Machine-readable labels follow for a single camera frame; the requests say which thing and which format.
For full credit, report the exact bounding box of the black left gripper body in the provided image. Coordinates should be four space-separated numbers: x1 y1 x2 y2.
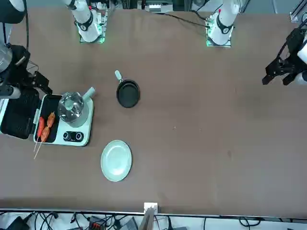
286 28 307 65

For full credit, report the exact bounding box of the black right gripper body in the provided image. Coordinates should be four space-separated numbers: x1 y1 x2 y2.
8 44 37 90

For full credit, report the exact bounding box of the mint green cooking machine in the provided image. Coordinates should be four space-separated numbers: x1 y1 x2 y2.
0 92 94 147

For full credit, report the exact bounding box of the clear glass pot lid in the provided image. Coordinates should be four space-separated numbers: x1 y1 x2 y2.
58 92 85 123

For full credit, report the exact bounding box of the red sausage skewer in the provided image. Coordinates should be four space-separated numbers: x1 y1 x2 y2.
33 116 46 160

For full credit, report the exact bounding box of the orange sausage skewer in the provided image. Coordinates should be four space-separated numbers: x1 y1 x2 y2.
36 112 56 154

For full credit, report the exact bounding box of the mint green round plate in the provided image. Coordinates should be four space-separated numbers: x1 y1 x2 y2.
100 139 133 182

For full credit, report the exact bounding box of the black power adapter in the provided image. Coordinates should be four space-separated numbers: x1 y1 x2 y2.
6 215 31 230

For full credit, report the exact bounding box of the black box with red part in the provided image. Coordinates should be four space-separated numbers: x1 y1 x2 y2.
88 215 107 230

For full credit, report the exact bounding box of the grey power adapter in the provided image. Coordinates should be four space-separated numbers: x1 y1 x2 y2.
124 217 139 230

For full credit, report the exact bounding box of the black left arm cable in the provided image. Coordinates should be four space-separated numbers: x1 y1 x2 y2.
276 42 289 60

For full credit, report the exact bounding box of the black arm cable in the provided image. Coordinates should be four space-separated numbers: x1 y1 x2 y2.
276 42 289 60
23 7 31 52

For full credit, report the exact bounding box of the aluminium frame rail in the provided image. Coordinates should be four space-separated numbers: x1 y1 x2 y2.
289 0 307 23

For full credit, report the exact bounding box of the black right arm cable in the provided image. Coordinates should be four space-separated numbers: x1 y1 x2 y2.
23 7 31 52

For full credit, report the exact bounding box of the mint pot with handle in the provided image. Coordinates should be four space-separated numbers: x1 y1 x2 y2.
58 86 96 129

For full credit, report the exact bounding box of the black pan with mint handle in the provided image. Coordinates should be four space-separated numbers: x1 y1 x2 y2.
114 69 142 109

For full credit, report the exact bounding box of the black cable on table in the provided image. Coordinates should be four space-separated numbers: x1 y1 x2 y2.
157 11 212 29

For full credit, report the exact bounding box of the white table edge bracket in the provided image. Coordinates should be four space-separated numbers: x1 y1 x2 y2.
143 202 159 214

